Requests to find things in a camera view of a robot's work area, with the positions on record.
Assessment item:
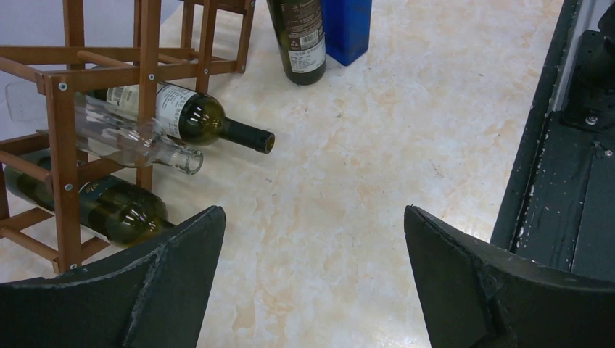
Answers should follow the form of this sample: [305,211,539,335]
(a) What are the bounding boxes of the dark green wine bottle left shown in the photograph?
[4,166,175,247]

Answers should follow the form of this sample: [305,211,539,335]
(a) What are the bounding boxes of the brown label wine bottle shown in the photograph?
[267,0,326,86]

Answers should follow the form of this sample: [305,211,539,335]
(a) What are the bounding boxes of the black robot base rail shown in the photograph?
[490,1,614,281]

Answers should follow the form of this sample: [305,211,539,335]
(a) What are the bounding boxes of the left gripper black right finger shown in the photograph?
[404,206,614,347]

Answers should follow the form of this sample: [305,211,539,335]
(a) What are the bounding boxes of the white label wine bottle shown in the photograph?
[86,81,276,155]

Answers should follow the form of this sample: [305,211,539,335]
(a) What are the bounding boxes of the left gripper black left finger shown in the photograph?
[1,206,226,347]

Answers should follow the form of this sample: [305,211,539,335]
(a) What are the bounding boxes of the blue square glass bottle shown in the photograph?
[321,0,372,66]

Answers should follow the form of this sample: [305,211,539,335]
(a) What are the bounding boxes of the brown wooden wine rack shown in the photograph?
[0,0,257,275]

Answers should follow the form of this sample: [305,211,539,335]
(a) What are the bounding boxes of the small clear glass bottle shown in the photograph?
[4,79,205,175]

